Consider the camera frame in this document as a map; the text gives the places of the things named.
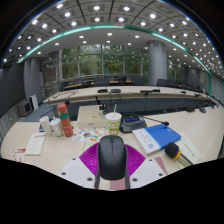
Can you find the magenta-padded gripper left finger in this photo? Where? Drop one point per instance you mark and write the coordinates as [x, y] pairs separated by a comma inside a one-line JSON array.
[[76, 168]]

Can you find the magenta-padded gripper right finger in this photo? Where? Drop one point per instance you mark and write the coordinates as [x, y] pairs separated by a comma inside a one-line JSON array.
[[146, 168]]

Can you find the black computer mouse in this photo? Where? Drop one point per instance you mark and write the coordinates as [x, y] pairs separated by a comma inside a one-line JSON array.
[[112, 158]]

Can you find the pink printed mouse pad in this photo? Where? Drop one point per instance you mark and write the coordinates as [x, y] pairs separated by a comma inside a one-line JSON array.
[[161, 165]]

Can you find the blue and white book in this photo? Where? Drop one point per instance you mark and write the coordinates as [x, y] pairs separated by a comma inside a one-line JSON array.
[[156, 138]]

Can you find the black handheld microphone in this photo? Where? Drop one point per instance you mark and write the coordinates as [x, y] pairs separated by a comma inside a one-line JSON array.
[[174, 150]]

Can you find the colourful printed leaflet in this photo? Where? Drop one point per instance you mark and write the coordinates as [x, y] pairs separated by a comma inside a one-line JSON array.
[[87, 135]]

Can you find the white lidded mug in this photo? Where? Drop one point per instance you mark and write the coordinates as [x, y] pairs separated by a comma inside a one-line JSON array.
[[56, 127]]

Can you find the white printed document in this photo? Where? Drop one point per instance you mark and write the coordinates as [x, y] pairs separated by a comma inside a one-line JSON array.
[[35, 144]]

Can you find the dark conference microphone unit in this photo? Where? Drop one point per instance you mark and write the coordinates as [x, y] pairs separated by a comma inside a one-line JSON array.
[[132, 122]]

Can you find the red drink bottle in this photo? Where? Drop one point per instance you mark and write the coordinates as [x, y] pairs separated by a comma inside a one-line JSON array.
[[65, 121]]

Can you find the white paper sheet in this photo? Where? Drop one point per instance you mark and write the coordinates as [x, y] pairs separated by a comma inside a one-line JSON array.
[[191, 148]]

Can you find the cream cardboard box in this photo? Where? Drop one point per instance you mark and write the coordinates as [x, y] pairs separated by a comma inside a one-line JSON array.
[[90, 118]]

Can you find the long curved conference desk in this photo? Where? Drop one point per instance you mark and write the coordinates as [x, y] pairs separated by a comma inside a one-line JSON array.
[[133, 95]]

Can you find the dark office chairs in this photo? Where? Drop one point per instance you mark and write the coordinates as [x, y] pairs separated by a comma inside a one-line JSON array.
[[101, 82]]

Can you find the round ceiling lights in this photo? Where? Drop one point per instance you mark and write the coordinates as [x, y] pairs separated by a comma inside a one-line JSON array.
[[96, 8]]

